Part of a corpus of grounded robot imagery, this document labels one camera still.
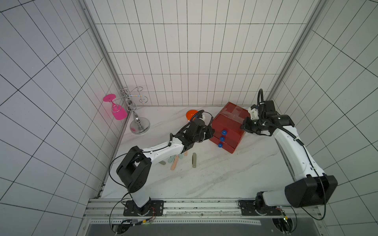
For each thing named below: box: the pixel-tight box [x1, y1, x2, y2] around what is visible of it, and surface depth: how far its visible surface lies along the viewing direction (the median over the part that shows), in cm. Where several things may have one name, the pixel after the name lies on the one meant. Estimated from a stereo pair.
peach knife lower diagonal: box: [170, 154, 179, 171], surface depth 91 cm
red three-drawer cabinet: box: [209, 101, 251, 154], surface depth 87 cm
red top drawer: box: [211, 121, 246, 137], surface depth 82 cm
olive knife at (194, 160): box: [191, 152, 197, 169], surface depth 92 cm
